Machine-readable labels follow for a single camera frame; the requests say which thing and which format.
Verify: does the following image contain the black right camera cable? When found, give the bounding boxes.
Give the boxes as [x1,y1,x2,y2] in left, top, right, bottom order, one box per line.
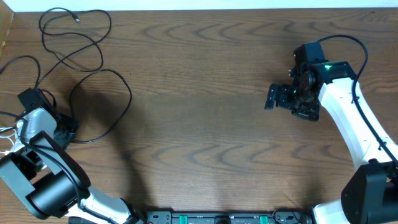
[316,34,398,162]

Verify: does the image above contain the white thin cable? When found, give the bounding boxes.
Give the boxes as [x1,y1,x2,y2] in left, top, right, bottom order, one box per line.
[0,126,19,156]

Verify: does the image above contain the black thin cable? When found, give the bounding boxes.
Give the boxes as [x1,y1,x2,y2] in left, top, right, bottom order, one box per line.
[68,68,133,144]
[0,7,113,91]

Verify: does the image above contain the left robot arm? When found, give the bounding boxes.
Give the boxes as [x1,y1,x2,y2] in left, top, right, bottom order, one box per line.
[1,88,147,223]

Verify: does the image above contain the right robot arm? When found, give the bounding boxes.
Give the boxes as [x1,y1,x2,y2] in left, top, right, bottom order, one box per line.
[264,42,397,223]

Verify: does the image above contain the black camera cable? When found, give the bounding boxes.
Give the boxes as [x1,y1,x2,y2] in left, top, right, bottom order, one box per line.
[0,88,119,224]
[316,34,398,162]

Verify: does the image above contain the black left camera cable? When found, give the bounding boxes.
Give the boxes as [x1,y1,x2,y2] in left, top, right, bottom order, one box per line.
[0,88,119,224]

